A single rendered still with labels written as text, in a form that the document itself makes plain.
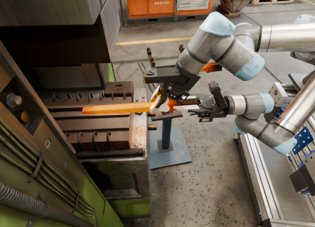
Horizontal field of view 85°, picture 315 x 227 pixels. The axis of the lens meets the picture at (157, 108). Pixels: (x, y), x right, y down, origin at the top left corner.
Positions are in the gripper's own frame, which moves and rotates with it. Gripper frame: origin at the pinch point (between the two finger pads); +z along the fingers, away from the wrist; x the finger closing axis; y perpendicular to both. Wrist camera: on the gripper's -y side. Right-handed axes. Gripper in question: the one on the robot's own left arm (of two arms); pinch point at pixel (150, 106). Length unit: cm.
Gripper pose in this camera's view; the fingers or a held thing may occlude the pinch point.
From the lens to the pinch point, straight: 63.4
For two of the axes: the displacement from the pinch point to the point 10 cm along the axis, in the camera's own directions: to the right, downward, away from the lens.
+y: 8.7, 3.0, 3.8
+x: -0.5, -7.3, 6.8
